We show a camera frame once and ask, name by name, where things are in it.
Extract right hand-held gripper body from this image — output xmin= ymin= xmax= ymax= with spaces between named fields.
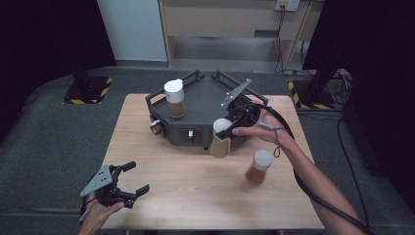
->
xmin=220 ymin=77 xmax=262 ymax=130

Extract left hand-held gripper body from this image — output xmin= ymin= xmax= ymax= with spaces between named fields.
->
xmin=79 ymin=164 xmax=138 ymax=210

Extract glass jar of tan powder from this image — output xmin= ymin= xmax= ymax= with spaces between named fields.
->
xmin=209 ymin=117 xmax=234 ymax=160

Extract dark grey spice rack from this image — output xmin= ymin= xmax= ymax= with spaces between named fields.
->
xmin=145 ymin=69 xmax=269 ymax=151

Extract glass jar of orange powder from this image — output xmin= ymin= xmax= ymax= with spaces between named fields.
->
xmin=245 ymin=149 xmax=274 ymax=186

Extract white-capped seasoning bottle with button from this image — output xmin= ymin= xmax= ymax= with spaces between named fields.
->
xmin=163 ymin=78 xmax=187 ymax=119

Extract person's right hand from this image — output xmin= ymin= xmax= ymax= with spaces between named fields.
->
xmin=231 ymin=109 xmax=297 ymax=150

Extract person's left hand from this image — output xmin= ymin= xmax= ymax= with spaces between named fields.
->
xmin=78 ymin=200 xmax=126 ymax=231

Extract black stand with striped base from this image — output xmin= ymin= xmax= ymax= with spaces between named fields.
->
xmin=63 ymin=28 xmax=115 ymax=106
xmin=287 ymin=62 xmax=342 ymax=111

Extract beige desk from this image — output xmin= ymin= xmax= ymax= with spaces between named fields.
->
xmin=159 ymin=0 xmax=315 ymax=71

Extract white panel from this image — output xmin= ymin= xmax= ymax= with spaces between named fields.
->
xmin=96 ymin=0 xmax=168 ymax=63

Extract black curtain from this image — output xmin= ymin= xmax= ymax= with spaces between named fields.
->
xmin=0 ymin=0 xmax=117 ymax=141
xmin=302 ymin=0 xmax=415 ymax=205

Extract thin grey wrist strap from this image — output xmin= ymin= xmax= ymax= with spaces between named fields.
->
xmin=257 ymin=120 xmax=284 ymax=160

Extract thin black outlet cables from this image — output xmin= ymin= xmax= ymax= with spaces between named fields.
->
xmin=273 ymin=6 xmax=290 ymax=74

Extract white wall outlet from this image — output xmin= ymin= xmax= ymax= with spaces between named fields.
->
xmin=274 ymin=0 xmax=301 ymax=13

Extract thin black floor cable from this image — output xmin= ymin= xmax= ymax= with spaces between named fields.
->
xmin=337 ymin=116 xmax=372 ymax=229

